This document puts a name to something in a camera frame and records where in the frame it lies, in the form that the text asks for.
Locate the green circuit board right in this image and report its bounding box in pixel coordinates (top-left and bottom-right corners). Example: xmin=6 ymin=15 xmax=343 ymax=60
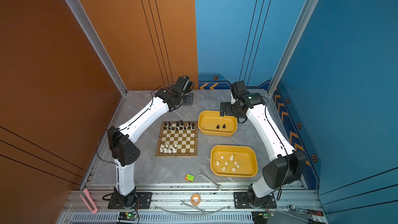
xmin=251 ymin=211 xmax=275 ymax=224

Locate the aluminium corner post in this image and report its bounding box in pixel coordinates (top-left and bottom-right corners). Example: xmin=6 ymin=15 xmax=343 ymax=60
xmin=51 ymin=0 xmax=128 ymax=96
xmin=267 ymin=0 xmax=319 ymax=96

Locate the yellow tray near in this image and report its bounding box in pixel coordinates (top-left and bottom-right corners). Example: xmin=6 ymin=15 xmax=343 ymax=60
xmin=210 ymin=145 xmax=258 ymax=178

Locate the red handled ratchet tool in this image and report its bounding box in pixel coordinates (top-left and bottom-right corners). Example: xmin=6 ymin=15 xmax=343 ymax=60
xmin=288 ymin=205 xmax=324 ymax=216

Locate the pink utility knife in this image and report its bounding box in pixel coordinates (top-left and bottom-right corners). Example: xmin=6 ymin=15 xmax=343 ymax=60
xmin=79 ymin=189 xmax=98 ymax=214

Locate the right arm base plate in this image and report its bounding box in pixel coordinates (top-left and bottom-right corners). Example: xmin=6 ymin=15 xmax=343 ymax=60
xmin=233 ymin=190 xmax=277 ymax=209

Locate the green orange small cube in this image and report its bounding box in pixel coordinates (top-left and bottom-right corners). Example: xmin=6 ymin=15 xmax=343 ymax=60
xmin=184 ymin=174 xmax=195 ymax=182

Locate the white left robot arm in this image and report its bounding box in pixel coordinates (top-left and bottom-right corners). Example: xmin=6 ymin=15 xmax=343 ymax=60
xmin=107 ymin=88 xmax=194 ymax=197

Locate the green circuit board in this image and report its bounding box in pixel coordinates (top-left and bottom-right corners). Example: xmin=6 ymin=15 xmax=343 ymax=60
xmin=251 ymin=211 xmax=275 ymax=224
xmin=118 ymin=212 xmax=139 ymax=223

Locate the yellow tray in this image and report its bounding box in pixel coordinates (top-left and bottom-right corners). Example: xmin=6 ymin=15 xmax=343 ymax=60
xmin=198 ymin=111 xmax=237 ymax=137
xmin=210 ymin=145 xmax=258 ymax=178

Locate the silver wrench on table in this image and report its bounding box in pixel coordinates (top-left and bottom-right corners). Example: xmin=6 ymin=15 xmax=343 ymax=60
xmin=197 ymin=170 xmax=222 ymax=190

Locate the yellow tray far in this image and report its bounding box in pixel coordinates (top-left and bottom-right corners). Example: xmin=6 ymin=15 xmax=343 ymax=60
xmin=198 ymin=111 xmax=237 ymax=137

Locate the wooden chess board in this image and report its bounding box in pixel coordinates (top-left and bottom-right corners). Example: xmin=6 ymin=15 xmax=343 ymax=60
xmin=155 ymin=120 xmax=199 ymax=157

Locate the tape roll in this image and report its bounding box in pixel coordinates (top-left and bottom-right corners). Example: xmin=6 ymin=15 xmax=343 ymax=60
xmin=190 ymin=194 xmax=201 ymax=206

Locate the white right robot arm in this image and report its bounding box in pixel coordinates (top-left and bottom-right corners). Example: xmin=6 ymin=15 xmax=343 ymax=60
xmin=220 ymin=91 xmax=306 ymax=200

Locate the silver wrench on rail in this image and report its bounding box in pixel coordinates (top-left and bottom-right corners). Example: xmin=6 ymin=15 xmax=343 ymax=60
xmin=180 ymin=201 xmax=206 ymax=214

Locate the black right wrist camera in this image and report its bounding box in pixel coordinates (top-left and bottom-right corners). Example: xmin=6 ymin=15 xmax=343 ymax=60
xmin=230 ymin=81 xmax=249 ymax=100

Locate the aluminium corner post left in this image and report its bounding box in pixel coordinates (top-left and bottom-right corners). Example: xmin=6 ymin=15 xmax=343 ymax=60
xmin=51 ymin=0 xmax=128 ymax=96

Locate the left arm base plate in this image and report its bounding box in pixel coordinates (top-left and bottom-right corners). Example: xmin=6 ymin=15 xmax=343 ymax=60
xmin=108 ymin=192 xmax=152 ymax=210

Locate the green circuit board left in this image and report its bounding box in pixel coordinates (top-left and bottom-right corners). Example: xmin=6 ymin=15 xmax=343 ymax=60
xmin=118 ymin=212 xmax=139 ymax=223

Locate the aluminium corner post right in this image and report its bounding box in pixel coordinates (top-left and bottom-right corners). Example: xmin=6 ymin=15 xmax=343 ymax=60
xmin=267 ymin=0 xmax=319 ymax=96

